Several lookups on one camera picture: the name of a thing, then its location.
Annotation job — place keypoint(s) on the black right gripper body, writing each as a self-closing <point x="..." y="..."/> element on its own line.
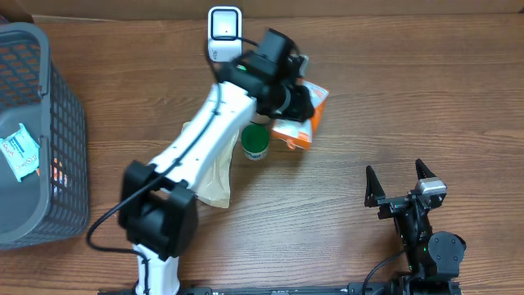
<point x="409" y="227"/>

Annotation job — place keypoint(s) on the teal wipes packet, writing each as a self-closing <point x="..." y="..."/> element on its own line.
<point x="21" y="152"/>

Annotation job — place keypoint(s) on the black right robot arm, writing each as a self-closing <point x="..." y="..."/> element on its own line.
<point x="433" y="258"/>

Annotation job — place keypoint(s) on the green lid jar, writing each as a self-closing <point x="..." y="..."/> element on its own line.
<point x="255" y="142"/>

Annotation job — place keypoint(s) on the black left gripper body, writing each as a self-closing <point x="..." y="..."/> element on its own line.
<point x="296" y="106"/>

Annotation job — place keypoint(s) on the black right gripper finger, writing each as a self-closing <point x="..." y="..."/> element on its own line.
<point x="423" y="172"/>
<point x="374" y="190"/>

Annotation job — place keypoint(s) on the white barcode scanner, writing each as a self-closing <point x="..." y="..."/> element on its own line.
<point x="224" y="33"/>

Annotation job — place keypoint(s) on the orange white box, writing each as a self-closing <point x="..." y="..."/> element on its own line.
<point x="301" y="134"/>

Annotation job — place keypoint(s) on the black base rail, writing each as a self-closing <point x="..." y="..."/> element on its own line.
<point x="350" y="289"/>

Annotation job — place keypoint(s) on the grey plastic mesh basket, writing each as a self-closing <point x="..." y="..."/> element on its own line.
<point x="51" y="203"/>

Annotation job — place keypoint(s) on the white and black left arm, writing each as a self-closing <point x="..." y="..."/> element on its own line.
<point x="158" y="208"/>

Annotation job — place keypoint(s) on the beige plastic bag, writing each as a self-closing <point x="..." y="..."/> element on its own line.
<point x="214" y="189"/>

